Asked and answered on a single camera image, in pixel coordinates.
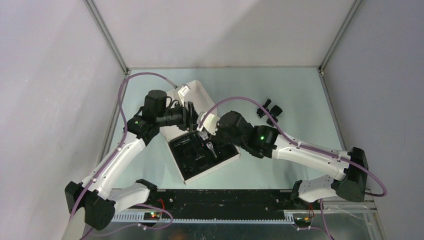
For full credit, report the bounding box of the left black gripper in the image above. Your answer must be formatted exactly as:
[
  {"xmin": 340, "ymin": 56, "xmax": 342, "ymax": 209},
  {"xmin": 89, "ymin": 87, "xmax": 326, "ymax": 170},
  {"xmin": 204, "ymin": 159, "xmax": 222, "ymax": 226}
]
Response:
[{"xmin": 156, "ymin": 101, "xmax": 200, "ymax": 132}]

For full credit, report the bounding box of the white cardboard kit box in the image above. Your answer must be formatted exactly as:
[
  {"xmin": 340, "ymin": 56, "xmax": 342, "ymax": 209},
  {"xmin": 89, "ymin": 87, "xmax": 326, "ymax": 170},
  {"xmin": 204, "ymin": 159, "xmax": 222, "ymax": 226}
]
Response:
[{"xmin": 160, "ymin": 80, "xmax": 241, "ymax": 185}]

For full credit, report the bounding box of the black clipper guard comb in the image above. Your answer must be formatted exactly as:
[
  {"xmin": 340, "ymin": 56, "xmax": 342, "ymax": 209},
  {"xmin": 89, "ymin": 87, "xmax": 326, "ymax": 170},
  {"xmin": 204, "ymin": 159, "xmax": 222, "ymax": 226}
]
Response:
[{"xmin": 266, "ymin": 105, "xmax": 283, "ymax": 127}]

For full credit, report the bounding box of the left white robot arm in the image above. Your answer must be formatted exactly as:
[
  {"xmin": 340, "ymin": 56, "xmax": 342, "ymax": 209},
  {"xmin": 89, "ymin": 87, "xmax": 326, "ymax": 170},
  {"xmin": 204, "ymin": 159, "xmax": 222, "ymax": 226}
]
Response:
[{"xmin": 64, "ymin": 86, "xmax": 196, "ymax": 231}]

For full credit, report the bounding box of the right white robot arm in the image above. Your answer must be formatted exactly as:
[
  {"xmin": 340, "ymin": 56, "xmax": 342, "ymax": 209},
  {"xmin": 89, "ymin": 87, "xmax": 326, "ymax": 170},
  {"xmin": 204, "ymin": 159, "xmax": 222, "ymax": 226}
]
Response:
[{"xmin": 196, "ymin": 111, "xmax": 369, "ymax": 209}]

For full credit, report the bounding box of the silver black hair clipper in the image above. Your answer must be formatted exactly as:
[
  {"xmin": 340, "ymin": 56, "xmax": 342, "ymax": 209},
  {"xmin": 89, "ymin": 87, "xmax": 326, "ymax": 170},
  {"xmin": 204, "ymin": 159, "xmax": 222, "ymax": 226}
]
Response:
[{"xmin": 198, "ymin": 131, "xmax": 218, "ymax": 159}]

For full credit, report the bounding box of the black plastic tray insert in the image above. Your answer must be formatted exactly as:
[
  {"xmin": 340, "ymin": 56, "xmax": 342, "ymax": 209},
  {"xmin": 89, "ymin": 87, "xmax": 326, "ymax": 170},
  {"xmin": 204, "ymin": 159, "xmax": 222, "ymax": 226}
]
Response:
[{"xmin": 168, "ymin": 132, "xmax": 240, "ymax": 184}]

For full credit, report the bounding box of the left control board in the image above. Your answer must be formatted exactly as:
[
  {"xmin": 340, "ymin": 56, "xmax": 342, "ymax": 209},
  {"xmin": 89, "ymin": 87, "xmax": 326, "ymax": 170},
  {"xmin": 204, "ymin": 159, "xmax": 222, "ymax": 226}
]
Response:
[{"xmin": 143, "ymin": 211, "xmax": 162, "ymax": 222}]

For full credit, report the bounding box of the control board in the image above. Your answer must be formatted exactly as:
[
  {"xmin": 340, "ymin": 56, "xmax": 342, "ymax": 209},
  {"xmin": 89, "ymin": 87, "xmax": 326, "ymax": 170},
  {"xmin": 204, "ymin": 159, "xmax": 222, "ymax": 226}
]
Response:
[
  {"xmin": 143, "ymin": 211, "xmax": 162, "ymax": 222},
  {"xmin": 293, "ymin": 216, "xmax": 315, "ymax": 229}
]

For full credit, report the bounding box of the right control board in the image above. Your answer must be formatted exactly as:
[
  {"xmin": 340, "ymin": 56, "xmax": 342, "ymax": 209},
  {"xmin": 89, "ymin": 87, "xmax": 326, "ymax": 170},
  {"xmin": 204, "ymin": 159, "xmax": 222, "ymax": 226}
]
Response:
[{"xmin": 293, "ymin": 216, "xmax": 315, "ymax": 229}]

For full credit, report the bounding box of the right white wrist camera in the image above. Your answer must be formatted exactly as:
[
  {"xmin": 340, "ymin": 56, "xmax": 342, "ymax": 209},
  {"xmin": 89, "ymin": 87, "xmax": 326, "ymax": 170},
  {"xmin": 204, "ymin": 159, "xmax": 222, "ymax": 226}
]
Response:
[{"xmin": 196, "ymin": 112, "xmax": 220, "ymax": 136}]

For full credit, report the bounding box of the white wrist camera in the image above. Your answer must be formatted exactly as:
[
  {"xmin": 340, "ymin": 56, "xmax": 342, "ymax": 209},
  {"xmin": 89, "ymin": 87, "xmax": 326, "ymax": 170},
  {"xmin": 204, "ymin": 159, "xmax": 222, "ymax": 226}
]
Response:
[
  {"xmin": 196, "ymin": 112, "xmax": 220, "ymax": 136},
  {"xmin": 177, "ymin": 84, "xmax": 191, "ymax": 105}
]

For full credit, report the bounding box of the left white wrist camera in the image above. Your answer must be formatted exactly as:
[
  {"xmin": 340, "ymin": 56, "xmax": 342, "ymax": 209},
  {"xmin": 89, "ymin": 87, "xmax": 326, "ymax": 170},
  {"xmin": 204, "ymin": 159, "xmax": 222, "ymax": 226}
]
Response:
[{"xmin": 177, "ymin": 84, "xmax": 191, "ymax": 105}]

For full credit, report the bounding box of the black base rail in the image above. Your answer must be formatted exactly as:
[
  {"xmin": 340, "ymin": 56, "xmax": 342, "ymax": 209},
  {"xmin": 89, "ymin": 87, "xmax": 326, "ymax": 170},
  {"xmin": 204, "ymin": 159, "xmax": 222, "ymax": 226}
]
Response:
[{"xmin": 146, "ymin": 189, "xmax": 320, "ymax": 221}]

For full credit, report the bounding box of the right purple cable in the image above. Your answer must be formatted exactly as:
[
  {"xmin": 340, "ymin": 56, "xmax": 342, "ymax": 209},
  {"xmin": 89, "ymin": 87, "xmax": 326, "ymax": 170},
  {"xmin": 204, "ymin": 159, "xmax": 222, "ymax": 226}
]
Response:
[{"xmin": 197, "ymin": 96, "xmax": 388, "ymax": 240}]

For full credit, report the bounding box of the purple cable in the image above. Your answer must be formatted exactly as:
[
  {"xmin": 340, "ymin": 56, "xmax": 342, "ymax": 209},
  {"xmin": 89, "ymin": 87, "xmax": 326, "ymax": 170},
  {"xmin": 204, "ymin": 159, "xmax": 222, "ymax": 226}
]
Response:
[
  {"xmin": 197, "ymin": 96, "xmax": 388, "ymax": 240},
  {"xmin": 67, "ymin": 72, "xmax": 180, "ymax": 233}
]

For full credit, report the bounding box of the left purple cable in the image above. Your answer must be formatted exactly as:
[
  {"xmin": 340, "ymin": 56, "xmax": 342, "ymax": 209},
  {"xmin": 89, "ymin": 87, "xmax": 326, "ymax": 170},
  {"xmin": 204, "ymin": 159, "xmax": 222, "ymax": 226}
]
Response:
[{"xmin": 67, "ymin": 72, "xmax": 180, "ymax": 233}]

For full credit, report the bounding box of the aluminium frame rail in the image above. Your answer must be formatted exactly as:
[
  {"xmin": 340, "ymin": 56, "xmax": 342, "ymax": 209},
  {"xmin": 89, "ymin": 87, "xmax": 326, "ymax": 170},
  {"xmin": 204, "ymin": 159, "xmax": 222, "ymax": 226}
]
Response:
[{"xmin": 83, "ymin": 0, "xmax": 129, "ymax": 75}]

